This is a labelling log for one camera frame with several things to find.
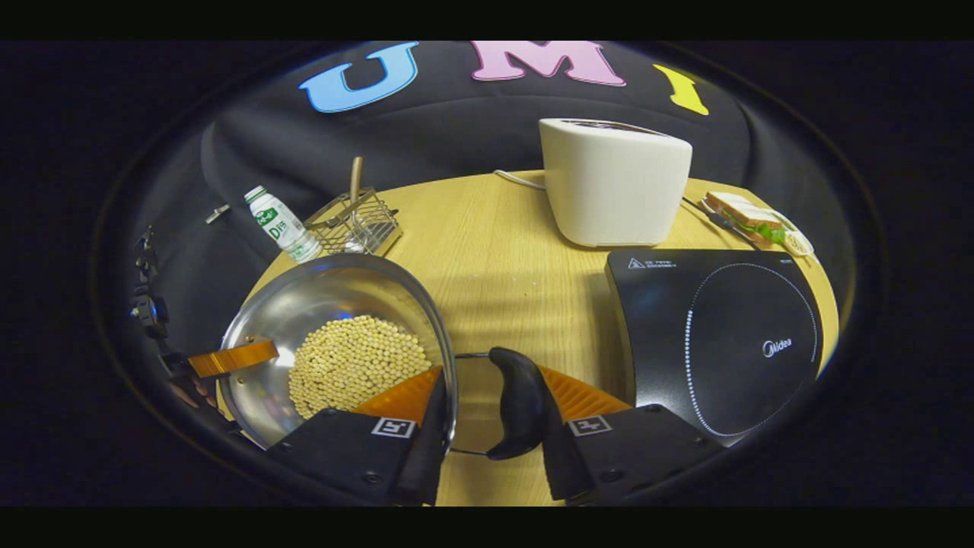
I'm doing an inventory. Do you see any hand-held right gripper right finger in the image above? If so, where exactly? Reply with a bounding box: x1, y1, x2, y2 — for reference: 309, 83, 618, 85
537, 364, 725, 505

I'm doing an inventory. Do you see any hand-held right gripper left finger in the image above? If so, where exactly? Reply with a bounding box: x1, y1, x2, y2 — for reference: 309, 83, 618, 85
265, 365, 451, 507

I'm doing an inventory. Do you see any stainless steel pot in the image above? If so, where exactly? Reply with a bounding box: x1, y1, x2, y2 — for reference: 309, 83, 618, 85
219, 253, 547, 461

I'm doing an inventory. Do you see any black induction cooktop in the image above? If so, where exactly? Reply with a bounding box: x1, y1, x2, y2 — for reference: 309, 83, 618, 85
605, 249, 824, 448

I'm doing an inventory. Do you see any pile of yellow soybeans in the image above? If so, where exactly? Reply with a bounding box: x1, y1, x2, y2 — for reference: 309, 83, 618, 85
288, 314, 433, 421

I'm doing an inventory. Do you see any white drink bottle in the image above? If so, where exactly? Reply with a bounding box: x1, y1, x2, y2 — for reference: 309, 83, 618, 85
244, 185, 323, 263

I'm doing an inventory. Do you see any white toaster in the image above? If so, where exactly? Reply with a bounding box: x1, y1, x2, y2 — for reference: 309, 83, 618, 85
539, 118, 693, 248

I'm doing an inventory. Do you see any sandwich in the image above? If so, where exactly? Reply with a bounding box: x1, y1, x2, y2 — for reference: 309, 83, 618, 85
704, 191, 786, 246

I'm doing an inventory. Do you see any white divided bean dish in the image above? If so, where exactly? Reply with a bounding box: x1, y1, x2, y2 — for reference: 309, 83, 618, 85
780, 221, 816, 258

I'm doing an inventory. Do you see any wire mesh basket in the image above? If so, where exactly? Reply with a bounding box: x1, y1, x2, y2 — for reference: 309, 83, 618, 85
304, 187, 403, 256

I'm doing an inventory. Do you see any white toaster cable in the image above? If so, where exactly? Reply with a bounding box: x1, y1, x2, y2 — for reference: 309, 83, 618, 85
493, 169, 547, 191

